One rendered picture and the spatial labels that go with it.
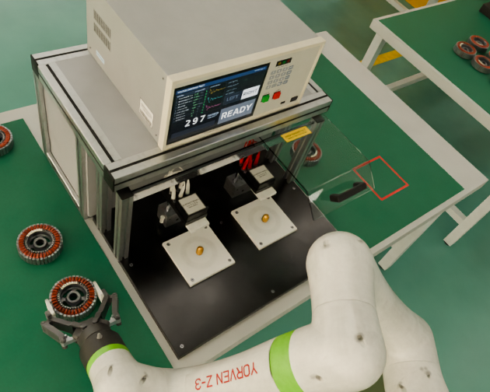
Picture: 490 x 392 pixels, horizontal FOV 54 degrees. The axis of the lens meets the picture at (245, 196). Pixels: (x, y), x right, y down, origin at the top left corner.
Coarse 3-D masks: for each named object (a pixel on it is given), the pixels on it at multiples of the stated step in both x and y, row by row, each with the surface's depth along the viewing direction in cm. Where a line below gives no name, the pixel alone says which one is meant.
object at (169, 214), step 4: (160, 204) 136; (164, 204) 137; (160, 208) 136; (164, 208) 136; (172, 208) 136; (160, 212) 137; (164, 212) 135; (168, 212) 135; (172, 212) 136; (168, 216) 134; (172, 216) 135; (176, 216) 137; (164, 220) 137; (168, 220) 136; (172, 220) 137; (176, 220) 139; (180, 220) 141; (164, 224) 138; (168, 224) 138; (172, 224) 139
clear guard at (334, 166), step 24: (312, 120) 137; (288, 144) 128; (312, 144) 131; (336, 144) 133; (288, 168) 123; (312, 168) 125; (336, 168) 127; (360, 168) 130; (312, 192) 121; (336, 192) 126; (360, 192) 131; (312, 216) 122
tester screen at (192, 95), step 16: (224, 80) 104; (240, 80) 108; (256, 80) 111; (176, 96) 98; (192, 96) 102; (208, 96) 105; (224, 96) 108; (256, 96) 116; (176, 112) 102; (192, 112) 106; (208, 112) 109; (176, 128) 107; (208, 128) 114
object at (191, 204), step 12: (168, 192) 130; (192, 192) 132; (168, 204) 133; (180, 204) 126; (192, 204) 127; (204, 204) 128; (180, 216) 127; (192, 216) 125; (204, 216) 130; (192, 228) 127
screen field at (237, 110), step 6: (246, 102) 116; (252, 102) 117; (228, 108) 113; (234, 108) 115; (240, 108) 116; (246, 108) 118; (252, 108) 119; (222, 114) 114; (228, 114) 115; (234, 114) 117; (240, 114) 118; (246, 114) 120; (222, 120) 115; (228, 120) 117
